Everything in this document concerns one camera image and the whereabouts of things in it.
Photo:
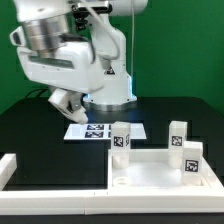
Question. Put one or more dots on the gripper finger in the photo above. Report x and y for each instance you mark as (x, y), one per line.
(74, 101)

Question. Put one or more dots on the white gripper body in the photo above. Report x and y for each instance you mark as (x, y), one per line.
(74, 66)

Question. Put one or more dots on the white square table top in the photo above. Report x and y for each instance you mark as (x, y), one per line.
(149, 168)

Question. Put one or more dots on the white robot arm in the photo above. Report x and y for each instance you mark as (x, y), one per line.
(50, 24)

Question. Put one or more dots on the white tag sheet with markers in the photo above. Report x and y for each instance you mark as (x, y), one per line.
(100, 131)

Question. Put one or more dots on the white U-shaped obstacle fence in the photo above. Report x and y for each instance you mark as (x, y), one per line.
(106, 201)

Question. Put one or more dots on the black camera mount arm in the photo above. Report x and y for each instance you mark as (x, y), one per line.
(81, 21)

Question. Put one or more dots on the camera on top mount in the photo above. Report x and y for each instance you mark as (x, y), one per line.
(85, 6)

